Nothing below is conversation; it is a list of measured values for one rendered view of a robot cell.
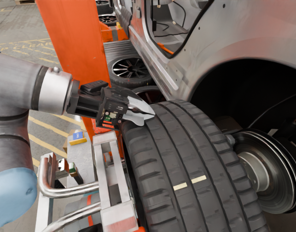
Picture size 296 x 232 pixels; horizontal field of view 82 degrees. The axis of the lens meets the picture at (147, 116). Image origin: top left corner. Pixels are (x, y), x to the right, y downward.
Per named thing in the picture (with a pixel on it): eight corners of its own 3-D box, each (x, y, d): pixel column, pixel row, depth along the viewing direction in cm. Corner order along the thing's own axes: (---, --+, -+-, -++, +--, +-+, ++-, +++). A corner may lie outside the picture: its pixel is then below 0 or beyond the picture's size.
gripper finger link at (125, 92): (138, 112, 44) (105, 103, 40) (136, 109, 45) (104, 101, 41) (145, 95, 42) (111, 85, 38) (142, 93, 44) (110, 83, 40)
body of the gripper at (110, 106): (121, 132, 38) (62, 122, 33) (116, 116, 45) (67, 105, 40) (133, 102, 35) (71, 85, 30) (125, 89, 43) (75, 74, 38)
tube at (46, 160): (108, 192, 51) (101, 175, 43) (37, 214, 46) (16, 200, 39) (101, 145, 62) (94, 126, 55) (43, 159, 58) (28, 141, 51)
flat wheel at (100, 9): (100, 8, 480) (98, -2, 463) (118, 11, 456) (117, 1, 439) (82, 13, 440) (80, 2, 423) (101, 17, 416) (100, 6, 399)
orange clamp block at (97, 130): (118, 129, 56) (112, 103, 56) (94, 135, 55) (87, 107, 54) (117, 128, 63) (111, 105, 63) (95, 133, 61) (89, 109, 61)
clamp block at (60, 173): (69, 176, 62) (64, 169, 58) (42, 183, 60) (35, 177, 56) (69, 164, 65) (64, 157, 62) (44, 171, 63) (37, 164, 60)
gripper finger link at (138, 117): (155, 133, 43) (121, 126, 39) (148, 122, 48) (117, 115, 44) (160, 122, 42) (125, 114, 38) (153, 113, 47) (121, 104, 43)
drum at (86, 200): (137, 230, 60) (136, 219, 50) (75, 254, 56) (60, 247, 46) (128, 192, 70) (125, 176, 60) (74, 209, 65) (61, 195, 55)
